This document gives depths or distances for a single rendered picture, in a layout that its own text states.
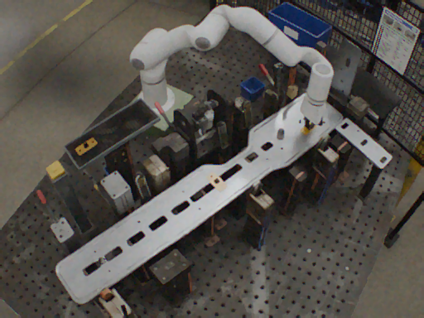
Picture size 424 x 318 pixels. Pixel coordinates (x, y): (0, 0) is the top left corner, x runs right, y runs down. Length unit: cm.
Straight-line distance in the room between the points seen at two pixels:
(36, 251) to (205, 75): 135
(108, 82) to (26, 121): 79
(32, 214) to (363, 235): 157
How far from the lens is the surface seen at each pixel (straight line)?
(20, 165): 319
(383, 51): 203
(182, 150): 159
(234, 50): 258
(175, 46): 170
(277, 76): 174
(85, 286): 146
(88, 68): 370
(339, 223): 192
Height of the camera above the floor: 233
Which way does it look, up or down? 54 degrees down
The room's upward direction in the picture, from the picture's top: 1 degrees clockwise
